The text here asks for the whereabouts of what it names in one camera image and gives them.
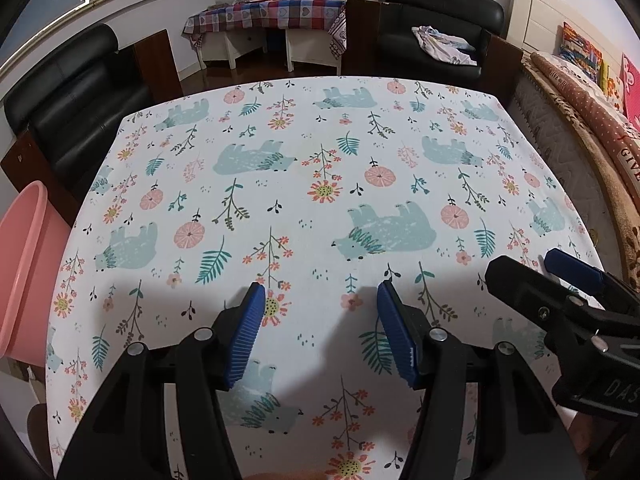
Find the bed with brown blanket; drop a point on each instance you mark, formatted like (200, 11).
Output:
(565, 160)

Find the white headboard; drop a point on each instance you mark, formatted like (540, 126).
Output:
(537, 10)

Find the floral printed tablecloth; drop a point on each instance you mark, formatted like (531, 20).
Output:
(320, 200)

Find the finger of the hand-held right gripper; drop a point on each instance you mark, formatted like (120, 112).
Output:
(520, 285)
(572, 270)

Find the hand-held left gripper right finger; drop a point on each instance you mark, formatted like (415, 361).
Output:
(395, 332)

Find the white cabinet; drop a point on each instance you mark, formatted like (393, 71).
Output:
(307, 47)
(232, 45)

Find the pink pillow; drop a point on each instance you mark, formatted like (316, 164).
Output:
(631, 87)

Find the yellow green pillow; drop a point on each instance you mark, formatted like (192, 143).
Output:
(612, 85)

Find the checkered tablecloth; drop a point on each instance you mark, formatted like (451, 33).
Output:
(270, 15)

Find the patterned cloth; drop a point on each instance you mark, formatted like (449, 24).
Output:
(442, 45)

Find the black leather armchair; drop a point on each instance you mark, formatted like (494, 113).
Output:
(75, 105)
(435, 5)

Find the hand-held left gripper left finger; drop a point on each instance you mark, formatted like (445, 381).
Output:
(247, 332)

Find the colourful striped pillow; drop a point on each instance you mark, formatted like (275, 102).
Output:
(580, 50)

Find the pink plastic bucket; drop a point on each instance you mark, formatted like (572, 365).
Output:
(25, 270)

